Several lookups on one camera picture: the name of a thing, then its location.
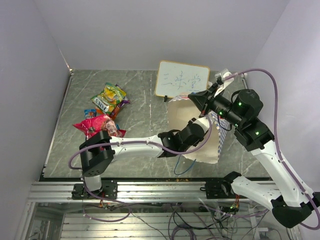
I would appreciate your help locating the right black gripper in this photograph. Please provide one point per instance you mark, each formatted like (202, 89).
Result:
(204, 99)

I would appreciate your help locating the blue checkered paper bag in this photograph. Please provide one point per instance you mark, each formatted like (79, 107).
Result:
(202, 138)

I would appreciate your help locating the purple snack packet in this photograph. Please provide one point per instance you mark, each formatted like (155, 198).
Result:
(124, 102)

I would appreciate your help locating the yellow green snack packet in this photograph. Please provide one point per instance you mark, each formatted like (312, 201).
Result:
(109, 98)

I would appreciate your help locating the orange snack packet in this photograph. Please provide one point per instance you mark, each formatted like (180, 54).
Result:
(112, 114)

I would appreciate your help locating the brown m&m packet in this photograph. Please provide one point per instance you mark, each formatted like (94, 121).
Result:
(90, 113)

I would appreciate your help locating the red snack packet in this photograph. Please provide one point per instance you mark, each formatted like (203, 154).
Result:
(92, 126)

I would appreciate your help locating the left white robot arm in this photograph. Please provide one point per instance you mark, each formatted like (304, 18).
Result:
(99, 151)

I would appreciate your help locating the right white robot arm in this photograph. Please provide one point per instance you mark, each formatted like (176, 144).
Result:
(293, 201)

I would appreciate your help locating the small whiteboard on stand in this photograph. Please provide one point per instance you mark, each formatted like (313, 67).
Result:
(175, 78)

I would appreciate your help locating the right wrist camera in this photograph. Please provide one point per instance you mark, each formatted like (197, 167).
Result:
(223, 79)

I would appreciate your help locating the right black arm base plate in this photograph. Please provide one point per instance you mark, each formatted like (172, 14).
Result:
(218, 190)

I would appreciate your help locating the aluminium mounting rail frame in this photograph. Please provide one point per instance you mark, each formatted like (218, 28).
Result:
(145, 209)

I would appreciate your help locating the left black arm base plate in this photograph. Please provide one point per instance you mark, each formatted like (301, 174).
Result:
(109, 190)

